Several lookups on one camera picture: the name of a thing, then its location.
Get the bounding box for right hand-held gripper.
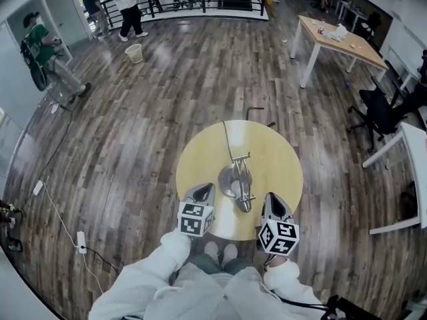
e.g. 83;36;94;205
258;193;299;256

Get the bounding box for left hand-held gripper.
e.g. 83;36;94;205
177;183;217;238

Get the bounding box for silver metal desk lamp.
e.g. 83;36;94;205
218;151;258;213

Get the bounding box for person's right forearm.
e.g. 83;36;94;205
263;254;326;320

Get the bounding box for person's left forearm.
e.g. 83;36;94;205
88;227;193;320

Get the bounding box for white desk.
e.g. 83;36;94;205
362;121;427;236

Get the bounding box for round yellow wooden table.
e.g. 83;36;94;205
175;119;304;242

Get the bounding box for person's left shoe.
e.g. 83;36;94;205
203;241;222;263

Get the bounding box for person's shoe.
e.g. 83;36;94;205
203;241;222;263
222;243;239;263

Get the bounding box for person's right shoe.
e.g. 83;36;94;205
222;243;239;263

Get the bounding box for person's right leg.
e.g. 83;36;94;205
222;257;251;275

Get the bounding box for person's leg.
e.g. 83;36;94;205
222;257;251;275
186;253;223;275

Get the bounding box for person's left leg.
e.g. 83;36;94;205
186;253;223;275

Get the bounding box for black bent metal bar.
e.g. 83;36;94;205
246;106;266;121

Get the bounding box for person's white clothed torso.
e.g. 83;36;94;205
143;261;268;320

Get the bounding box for black box device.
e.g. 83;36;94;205
320;293;383;320

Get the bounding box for white power strip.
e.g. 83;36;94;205
76;231;88;255

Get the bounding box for dark bag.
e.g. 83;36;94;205
398;181;418;221

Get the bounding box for cream waste basket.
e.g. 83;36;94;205
124;43;145;64

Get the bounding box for wooden table with white legs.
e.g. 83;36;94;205
290;14;390;89

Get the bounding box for white tissue pile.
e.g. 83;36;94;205
320;23;350;43

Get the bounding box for white table with dark edge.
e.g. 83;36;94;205
0;245;64;320

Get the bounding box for thin dark power cord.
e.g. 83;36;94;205
222;121;234;163

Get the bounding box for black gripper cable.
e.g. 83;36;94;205
266;261;331;313

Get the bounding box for short black cable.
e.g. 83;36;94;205
84;245;119;275

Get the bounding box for white cable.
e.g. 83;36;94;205
41;186;105;295

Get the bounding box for long black floor cable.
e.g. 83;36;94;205
19;87;73;213

